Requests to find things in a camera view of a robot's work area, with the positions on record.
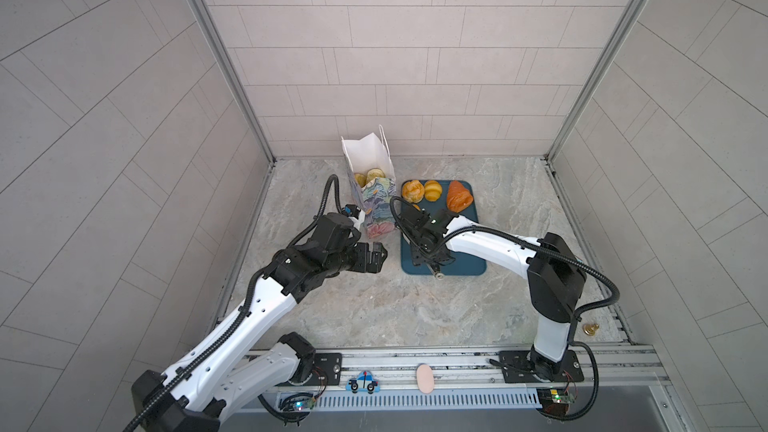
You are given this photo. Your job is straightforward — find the reddish brown croissant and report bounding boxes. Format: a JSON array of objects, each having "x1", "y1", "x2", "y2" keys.
[{"x1": 446, "y1": 180, "x2": 474, "y2": 213}]

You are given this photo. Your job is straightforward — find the braided bread roll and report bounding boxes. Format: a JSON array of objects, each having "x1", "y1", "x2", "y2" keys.
[{"x1": 366, "y1": 168, "x2": 387, "y2": 183}]

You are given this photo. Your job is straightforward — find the floral paper gift bag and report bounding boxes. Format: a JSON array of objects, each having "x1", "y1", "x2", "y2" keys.
[{"x1": 341, "y1": 125, "x2": 397, "y2": 239}]

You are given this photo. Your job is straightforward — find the metal tongs with white tips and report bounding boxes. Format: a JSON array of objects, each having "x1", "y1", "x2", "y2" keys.
[{"x1": 431, "y1": 265, "x2": 444, "y2": 280}]

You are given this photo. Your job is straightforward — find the ring shaped donut bread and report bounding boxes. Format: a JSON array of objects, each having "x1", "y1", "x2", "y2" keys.
[{"x1": 354, "y1": 173, "x2": 367, "y2": 188}]

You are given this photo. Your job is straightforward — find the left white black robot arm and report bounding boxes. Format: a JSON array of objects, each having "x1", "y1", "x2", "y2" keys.
[{"x1": 125, "y1": 203, "x2": 387, "y2": 431}]

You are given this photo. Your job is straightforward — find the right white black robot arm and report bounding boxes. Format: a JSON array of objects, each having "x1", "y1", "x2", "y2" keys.
[{"x1": 390, "y1": 197, "x2": 620, "y2": 381}]

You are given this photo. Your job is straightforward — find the teal rectangular tray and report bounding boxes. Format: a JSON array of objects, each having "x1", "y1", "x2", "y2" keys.
[{"x1": 399, "y1": 178, "x2": 488, "y2": 277}]

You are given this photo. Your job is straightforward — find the small yellow striped bun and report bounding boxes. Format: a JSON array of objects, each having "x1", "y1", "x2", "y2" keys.
[{"x1": 424, "y1": 180, "x2": 443, "y2": 202}]

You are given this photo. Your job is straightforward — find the round swirl bun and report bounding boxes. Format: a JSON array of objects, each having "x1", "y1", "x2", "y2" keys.
[{"x1": 401, "y1": 180, "x2": 425, "y2": 204}]

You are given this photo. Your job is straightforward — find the blue toy car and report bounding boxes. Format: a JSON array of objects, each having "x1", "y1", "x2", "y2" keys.
[{"x1": 346, "y1": 371, "x2": 380, "y2": 395}]

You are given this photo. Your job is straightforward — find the pink oval eraser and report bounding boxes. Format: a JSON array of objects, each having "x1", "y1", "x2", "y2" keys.
[{"x1": 416, "y1": 363, "x2": 435, "y2": 394}]

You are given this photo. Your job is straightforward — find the left circuit board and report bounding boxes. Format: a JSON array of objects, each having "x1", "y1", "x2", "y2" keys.
[{"x1": 279, "y1": 392, "x2": 317, "y2": 414}]

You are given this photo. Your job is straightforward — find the circuit board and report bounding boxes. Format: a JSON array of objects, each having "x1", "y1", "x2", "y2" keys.
[
  {"x1": 536, "y1": 388, "x2": 577, "y2": 418},
  {"x1": 279, "y1": 392, "x2": 317, "y2": 414}
]

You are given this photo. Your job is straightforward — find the gold chess piece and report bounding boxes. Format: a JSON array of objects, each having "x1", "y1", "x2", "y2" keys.
[{"x1": 582, "y1": 322, "x2": 600, "y2": 337}]

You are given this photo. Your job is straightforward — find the right circuit board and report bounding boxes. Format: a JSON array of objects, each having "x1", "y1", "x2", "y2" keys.
[{"x1": 536, "y1": 388, "x2": 577, "y2": 418}]

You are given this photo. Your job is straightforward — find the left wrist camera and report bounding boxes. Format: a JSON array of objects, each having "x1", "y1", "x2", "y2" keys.
[{"x1": 341, "y1": 204, "x2": 365, "y2": 231}]

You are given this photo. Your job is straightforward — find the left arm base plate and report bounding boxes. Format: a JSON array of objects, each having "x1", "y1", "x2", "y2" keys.
[{"x1": 303, "y1": 353, "x2": 343, "y2": 387}]

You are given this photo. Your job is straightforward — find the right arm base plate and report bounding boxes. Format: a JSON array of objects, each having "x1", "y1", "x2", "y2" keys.
[{"x1": 497, "y1": 350, "x2": 584, "y2": 383}]

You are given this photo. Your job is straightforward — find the aluminium rail frame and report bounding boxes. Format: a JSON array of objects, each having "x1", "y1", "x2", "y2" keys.
[{"x1": 157, "y1": 344, "x2": 691, "y2": 432}]

